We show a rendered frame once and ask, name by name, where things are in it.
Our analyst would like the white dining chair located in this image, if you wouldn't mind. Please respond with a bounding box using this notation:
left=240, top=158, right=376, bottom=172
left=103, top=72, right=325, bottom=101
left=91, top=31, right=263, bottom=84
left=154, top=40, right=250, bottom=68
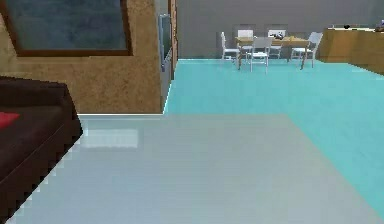
left=289, top=31, right=324, bottom=69
left=237, top=29, right=255, bottom=62
left=249, top=36, right=275, bottom=74
left=220, top=31, right=241, bottom=63
left=267, top=29, right=287, bottom=60

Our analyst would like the grey room door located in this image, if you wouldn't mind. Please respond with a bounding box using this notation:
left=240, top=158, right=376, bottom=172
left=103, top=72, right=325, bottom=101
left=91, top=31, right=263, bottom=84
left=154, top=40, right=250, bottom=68
left=157, top=13, right=173, bottom=73

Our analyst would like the wooden dining table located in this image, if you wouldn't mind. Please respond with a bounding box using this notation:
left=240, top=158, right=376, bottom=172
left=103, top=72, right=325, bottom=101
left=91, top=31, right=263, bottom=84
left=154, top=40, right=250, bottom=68
left=234, top=35, right=311, bottom=71

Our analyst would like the brown framed blue picture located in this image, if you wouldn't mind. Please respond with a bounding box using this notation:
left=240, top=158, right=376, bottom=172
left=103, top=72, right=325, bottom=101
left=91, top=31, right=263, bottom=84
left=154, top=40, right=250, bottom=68
left=0, top=0, right=134, bottom=57

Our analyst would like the dark brown sofa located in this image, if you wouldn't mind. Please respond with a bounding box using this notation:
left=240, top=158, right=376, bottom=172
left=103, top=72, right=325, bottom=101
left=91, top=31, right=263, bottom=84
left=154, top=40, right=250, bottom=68
left=0, top=76, right=84, bottom=224

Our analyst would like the wooden kitchen counter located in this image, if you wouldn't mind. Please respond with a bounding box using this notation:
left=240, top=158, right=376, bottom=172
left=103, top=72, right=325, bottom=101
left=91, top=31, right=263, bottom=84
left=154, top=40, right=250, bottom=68
left=317, top=27, right=384, bottom=76

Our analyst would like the red cushion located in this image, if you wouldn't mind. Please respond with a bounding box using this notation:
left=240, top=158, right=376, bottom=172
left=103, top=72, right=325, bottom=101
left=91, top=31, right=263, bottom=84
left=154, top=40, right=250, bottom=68
left=0, top=111, right=21, bottom=130

